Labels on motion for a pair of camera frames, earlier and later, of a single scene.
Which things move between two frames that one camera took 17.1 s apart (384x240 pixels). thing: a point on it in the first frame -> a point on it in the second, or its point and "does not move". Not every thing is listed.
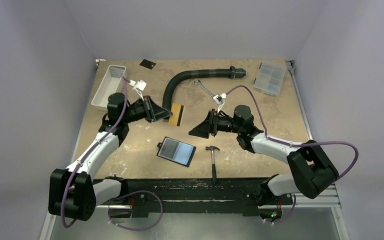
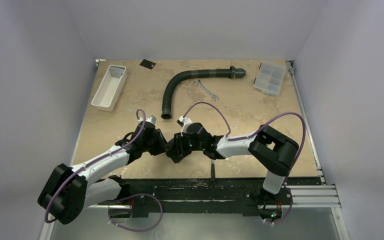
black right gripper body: (213, 122) -> (181, 147)
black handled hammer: (212, 148) does not move
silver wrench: (198, 83) does not move
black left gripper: (153, 112) -> (163, 146)
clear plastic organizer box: (269, 78) does not move
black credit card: (147, 64) does not move
